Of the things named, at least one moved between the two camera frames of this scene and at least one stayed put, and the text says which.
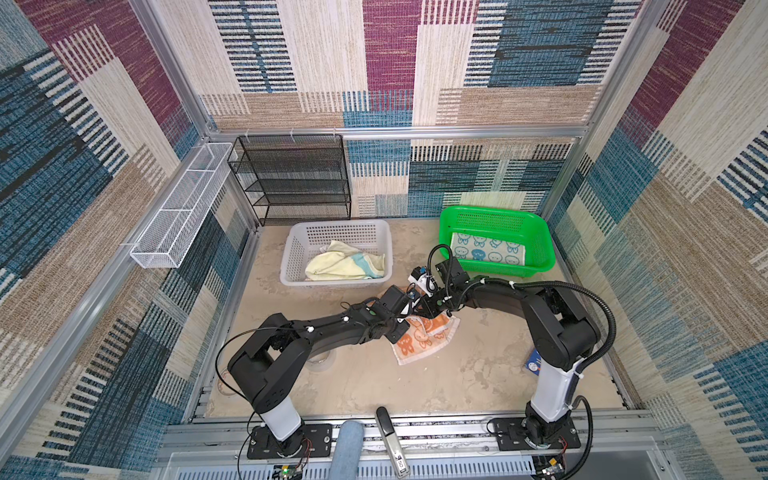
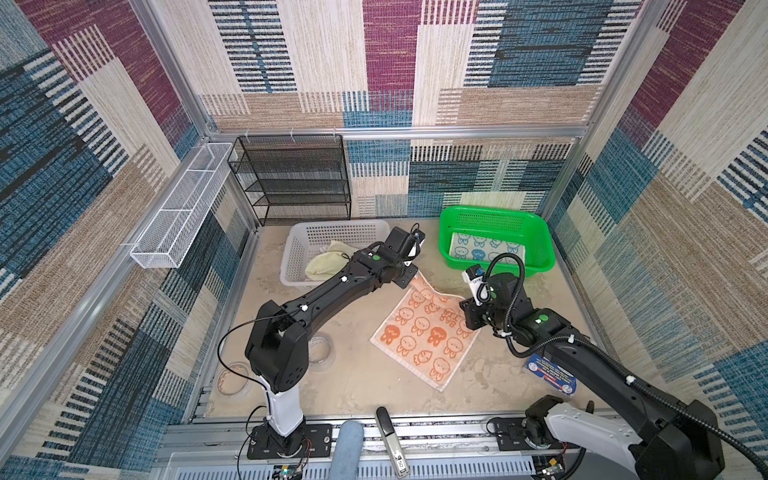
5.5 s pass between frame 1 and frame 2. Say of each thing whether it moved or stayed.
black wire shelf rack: stayed
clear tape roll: stayed
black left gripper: moved
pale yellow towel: stayed
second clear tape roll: stayed
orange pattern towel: moved
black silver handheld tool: stayed
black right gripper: moved
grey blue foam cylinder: stayed
